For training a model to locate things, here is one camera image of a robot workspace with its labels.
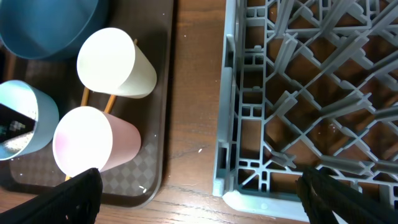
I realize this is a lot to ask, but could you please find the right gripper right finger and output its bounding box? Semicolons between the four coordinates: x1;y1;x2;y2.
295;167;397;223

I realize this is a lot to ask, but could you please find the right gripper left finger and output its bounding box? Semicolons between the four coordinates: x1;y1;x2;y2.
1;168;103;224

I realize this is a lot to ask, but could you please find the white cup pink inside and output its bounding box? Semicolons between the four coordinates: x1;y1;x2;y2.
52;106;142;177

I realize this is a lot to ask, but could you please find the light blue small bowl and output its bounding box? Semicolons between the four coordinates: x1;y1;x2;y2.
1;80;59;161

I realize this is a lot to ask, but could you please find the white cup green inside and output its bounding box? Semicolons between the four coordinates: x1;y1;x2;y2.
76;27;157;98

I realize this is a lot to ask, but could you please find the dark blue round plate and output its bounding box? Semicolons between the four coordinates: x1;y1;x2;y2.
1;0;109;60

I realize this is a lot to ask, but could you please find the grey plastic dishwasher rack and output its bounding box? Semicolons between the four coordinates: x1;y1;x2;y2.
212;0;397;222

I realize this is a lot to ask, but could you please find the brown plastic serving tray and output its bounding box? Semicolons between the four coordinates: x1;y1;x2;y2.
1;0;174;208

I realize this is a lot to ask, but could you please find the right wooden chopstick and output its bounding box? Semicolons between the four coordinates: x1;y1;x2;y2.
103;38;138;114

